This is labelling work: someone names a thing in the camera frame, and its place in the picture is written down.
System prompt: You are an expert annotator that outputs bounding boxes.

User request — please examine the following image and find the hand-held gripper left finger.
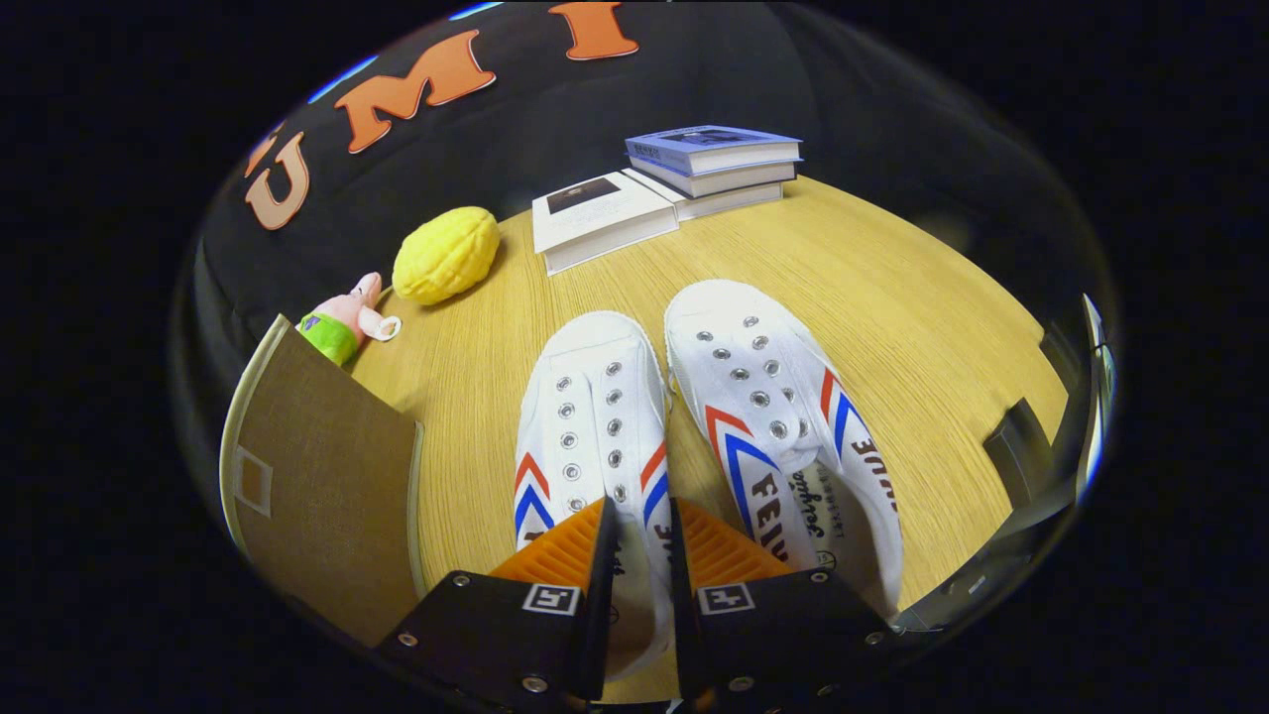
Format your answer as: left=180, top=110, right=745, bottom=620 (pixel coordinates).
left=375, top=496, right=620, bottom=703

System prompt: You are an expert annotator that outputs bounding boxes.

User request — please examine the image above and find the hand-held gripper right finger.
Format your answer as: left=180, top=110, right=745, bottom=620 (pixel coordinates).
left=670, top=496, right=895, bottom=705

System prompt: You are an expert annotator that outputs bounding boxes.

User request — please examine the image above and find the white canvas shoe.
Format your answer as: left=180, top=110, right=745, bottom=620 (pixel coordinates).
left=513, top=310, right=677, bottom=683
left=664, top=280, right=905, bottom=621

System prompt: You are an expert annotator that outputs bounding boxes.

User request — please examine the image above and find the brown fabric storage box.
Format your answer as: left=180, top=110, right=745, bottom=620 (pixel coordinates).
left=218, top=314, right=427, bottom=648

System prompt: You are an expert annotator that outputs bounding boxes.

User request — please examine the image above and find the yellow bumpy plush toy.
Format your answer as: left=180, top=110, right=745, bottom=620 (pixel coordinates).
left=392, top=206, right=502, bottom=306

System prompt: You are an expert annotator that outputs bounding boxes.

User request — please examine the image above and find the pink starfish plush toy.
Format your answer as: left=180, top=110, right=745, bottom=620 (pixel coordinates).
left=295, top=272, right=403, bottom=368

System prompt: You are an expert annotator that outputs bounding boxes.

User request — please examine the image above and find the white book with portrait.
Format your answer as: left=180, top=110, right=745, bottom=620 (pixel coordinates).
left=531, top=171, right=681, bottom=277

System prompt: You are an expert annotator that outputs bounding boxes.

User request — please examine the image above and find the white book under stack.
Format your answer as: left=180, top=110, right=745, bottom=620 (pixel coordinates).
left=623, top=167, right=786, bottom=222

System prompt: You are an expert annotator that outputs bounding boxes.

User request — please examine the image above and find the dark spine book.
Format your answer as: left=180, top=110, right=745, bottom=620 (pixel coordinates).
left=634, top=159, right=799, bottom=199

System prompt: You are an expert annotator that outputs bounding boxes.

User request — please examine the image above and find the blue cover book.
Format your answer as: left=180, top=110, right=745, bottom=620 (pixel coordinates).
left=625, top=125, right=802, bottom=178

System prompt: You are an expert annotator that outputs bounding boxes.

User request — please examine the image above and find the black backdrop cloth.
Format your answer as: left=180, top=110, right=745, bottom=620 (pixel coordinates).
left=198, top=0, right=1092, bottom=328

